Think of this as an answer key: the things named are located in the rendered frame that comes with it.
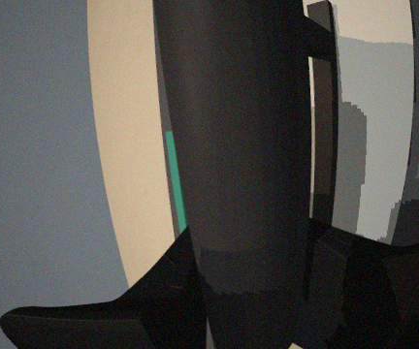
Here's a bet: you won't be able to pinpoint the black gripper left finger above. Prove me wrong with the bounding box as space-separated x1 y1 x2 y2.
0 225 207 349

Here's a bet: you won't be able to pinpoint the cream square tile with dark centre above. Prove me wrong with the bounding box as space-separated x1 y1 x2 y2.
288 295 329 349

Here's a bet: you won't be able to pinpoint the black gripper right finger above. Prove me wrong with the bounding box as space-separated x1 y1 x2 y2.
302 217 419 349

